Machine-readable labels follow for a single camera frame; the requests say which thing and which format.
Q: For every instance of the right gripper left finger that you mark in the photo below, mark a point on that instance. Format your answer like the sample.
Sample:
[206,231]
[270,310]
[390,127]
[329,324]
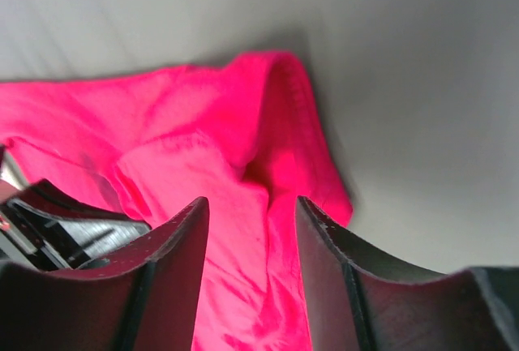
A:
[143,296]

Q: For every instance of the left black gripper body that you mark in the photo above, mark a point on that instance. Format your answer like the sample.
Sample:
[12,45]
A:
[46,229]

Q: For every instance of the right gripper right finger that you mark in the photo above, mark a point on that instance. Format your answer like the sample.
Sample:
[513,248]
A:
[359,297]

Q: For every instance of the red t shirt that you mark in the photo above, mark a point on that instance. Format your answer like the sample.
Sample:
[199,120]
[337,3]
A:
[246,136]

